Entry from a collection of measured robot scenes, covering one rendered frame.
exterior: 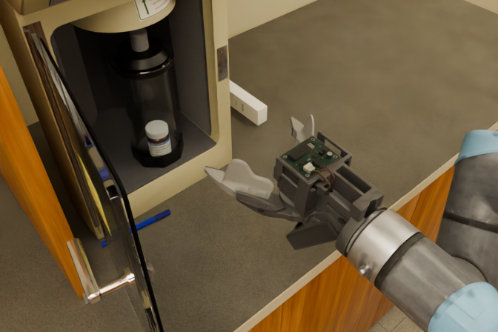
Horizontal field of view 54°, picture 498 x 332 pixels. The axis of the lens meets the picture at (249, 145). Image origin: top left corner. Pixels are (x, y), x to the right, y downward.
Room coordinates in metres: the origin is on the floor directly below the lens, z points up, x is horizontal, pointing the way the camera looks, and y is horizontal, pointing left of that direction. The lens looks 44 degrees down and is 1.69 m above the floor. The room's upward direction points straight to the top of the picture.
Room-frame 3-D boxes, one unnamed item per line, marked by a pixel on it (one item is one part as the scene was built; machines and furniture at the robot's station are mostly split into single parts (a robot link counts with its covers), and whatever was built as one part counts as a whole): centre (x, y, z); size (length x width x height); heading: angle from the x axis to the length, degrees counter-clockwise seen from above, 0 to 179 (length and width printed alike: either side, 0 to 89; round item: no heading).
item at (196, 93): (0.73, 0.24, 1.19); 0.26 x 0.24 x 0.35; 130
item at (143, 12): (0.72, 0.21, 1.34); 0.18 x 0.18 x 0.05
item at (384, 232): (0.30, -0.14, 1.25); 0.08 x 0.05 x 0.08; 130
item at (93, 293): (0.31, 0.18, 1.20); 0.10 x 0.05 x 0.03; 30
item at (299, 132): (0.47, -0.08, 1.26); 0.09 x 0.03 x 0.06; 4
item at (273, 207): (0.38, -0.03, 1.24); 0.09 x 0.05 x 0.02; 76
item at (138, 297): (0.39, 0.19, 1.19); 0.30 x 0.01 x 0.40; 30
